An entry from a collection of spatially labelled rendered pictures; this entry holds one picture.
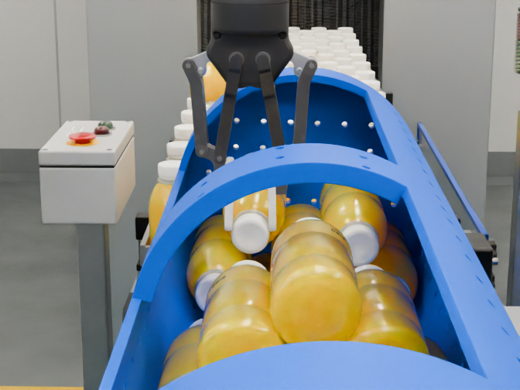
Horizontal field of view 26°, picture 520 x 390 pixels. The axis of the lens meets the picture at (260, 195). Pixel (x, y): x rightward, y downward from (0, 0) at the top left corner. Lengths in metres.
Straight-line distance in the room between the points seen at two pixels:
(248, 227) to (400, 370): 0.66
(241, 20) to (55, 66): 4.67
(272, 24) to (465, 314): 0.53
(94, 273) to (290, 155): 0.79
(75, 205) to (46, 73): 4.25
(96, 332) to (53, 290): 2.58
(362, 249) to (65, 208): 0.53
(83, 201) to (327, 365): 1.04
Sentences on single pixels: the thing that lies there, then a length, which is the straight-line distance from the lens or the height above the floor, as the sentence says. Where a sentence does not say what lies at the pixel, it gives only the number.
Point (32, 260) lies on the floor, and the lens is 4.57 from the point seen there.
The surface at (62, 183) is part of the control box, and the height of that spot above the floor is 1.06.
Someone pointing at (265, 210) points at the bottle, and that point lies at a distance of 1.16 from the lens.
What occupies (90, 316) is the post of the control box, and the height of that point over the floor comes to 0.84.
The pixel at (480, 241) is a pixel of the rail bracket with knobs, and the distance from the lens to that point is 1.44.
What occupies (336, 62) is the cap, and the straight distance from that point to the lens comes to 2.39.
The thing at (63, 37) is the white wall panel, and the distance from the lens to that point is 5.69.
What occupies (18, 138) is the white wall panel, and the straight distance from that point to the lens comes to 5.83.
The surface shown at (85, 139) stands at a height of 1.11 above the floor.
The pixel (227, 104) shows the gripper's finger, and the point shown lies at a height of 1.23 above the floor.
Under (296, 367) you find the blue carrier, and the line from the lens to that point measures 0.49.
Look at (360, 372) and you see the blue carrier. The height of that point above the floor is 1.23.
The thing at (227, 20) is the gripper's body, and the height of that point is 1.31.
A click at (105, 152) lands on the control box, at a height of 1.10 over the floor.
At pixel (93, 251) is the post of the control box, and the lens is 1.60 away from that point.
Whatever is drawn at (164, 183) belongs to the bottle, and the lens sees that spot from 1.47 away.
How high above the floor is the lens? 1.43
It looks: 15 degrees down
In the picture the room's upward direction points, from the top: straight up
